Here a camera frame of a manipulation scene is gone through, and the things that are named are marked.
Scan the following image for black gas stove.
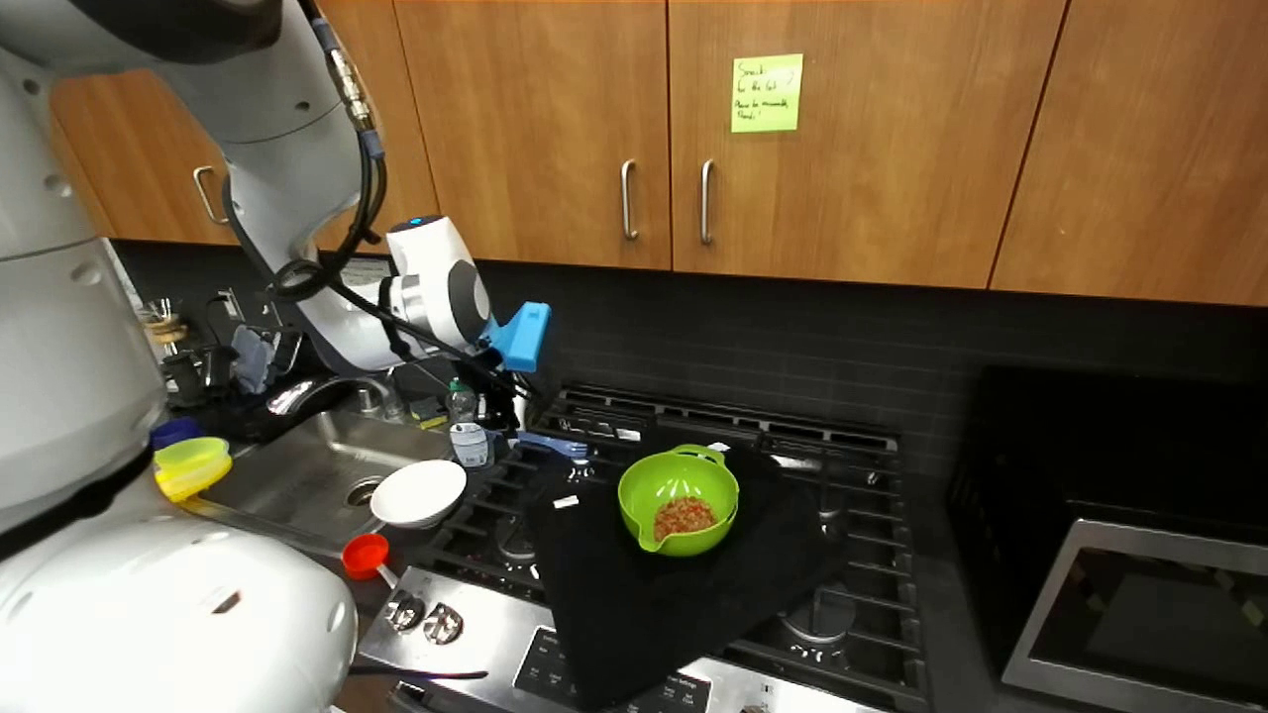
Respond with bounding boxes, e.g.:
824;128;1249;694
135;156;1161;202
353;379;936;713

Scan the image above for yellow green sponge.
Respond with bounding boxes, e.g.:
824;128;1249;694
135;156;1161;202
148;431;239;506

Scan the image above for wooden cabinet door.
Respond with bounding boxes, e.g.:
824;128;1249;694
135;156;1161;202
393;0;677;278
985;0;1268;312
666;0;1071;299
53;0;446;259

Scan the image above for black ribbed cloth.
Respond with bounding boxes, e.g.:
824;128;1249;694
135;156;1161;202
523;439;852;713

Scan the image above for black kitchen faucet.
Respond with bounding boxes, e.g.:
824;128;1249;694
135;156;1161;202
259;374;399;428

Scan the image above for white round plate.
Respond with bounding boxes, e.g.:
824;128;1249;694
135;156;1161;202
363;455;475;536

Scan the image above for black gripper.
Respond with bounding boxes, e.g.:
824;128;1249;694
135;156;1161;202
445;344;532;444

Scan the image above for brown food bits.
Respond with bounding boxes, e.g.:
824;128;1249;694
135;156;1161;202
650;496;716;542

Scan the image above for light green bowl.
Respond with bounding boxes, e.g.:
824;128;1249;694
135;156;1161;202
615;444;745;562

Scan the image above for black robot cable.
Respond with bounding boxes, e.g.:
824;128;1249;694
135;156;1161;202
215;0;520;402

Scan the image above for yellow sticky note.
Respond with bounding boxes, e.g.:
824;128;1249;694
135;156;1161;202
724;51;808;139

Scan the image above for silver cabinet door handle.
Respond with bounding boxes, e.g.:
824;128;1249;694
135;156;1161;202
615;156;646;246
185;158;239;231
693;156;722;250

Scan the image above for stainless steel sink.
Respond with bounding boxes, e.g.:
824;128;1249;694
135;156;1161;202
195;402;460;550

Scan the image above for green cap dish soap bottle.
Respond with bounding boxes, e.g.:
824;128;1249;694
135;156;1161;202
445;378;496;473

